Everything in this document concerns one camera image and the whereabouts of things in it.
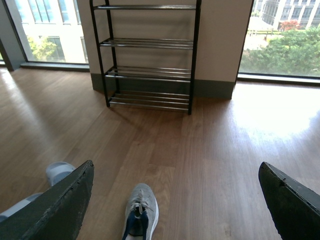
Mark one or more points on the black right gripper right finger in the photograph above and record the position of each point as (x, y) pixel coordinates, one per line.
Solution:
(294, 208)

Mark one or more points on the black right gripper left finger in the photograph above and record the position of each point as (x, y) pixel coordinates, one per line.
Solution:
(57, 214)

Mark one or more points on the grey knit sneaker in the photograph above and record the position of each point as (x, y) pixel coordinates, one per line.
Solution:
(141, 214)

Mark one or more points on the black metal shoe rack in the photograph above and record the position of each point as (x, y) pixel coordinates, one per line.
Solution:
(147, 51)

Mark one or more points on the light blue slipper far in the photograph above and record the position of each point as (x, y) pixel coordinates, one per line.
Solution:
(57, 171)

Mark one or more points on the light blue slipper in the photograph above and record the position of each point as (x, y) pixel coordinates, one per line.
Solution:
(18, 206)
(57, 171)

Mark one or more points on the light blue slipper near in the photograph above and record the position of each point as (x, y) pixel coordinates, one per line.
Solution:
(18, 206)

